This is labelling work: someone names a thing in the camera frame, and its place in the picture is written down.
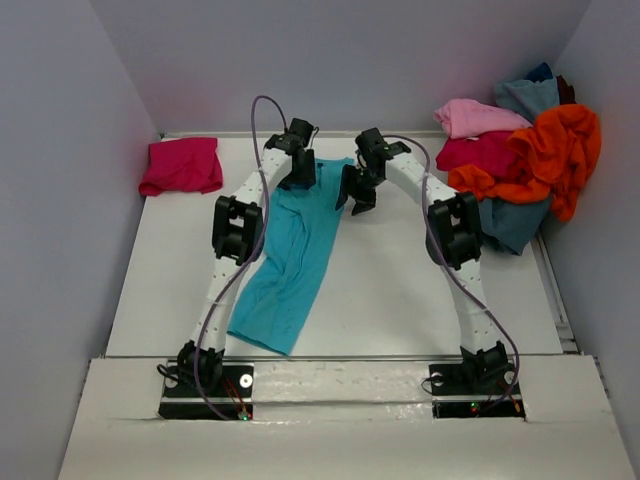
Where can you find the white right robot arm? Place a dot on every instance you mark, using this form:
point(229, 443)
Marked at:
point(453, 242)

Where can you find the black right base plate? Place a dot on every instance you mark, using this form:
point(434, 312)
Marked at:
point(456, 398)

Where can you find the orange t-shirt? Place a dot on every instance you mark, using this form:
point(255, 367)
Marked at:
point(554, 159)

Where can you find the grey-blue t-shirt at back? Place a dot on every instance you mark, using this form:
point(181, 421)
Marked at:
point(527, 98)

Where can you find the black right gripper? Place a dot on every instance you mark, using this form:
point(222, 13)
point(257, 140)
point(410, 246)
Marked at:
point(364, 200)

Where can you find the folded magenta t-shirt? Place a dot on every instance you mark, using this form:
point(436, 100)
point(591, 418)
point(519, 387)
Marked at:
point(187, 165)

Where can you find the magenta t-shirt in pile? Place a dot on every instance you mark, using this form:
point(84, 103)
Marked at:
point(487, 152)

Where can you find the dark blue t-shirt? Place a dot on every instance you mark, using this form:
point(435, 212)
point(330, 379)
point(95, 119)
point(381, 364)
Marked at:
point(540, 73)

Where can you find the pink t-shirt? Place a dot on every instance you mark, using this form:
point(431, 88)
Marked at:
point(466, 118)

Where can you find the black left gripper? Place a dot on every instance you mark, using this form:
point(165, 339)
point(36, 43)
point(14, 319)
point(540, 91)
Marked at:
point(305, 177)

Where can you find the maroon t-shirt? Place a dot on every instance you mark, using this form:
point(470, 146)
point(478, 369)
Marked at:
point(566, 91)

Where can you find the slate blue t-shirt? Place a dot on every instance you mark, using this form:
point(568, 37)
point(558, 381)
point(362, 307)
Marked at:
point(508, 227)

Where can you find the turquoise t-shirt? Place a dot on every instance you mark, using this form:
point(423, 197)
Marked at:
point(274, 305)

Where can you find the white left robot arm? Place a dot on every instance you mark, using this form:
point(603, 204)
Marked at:
point(238, 233)

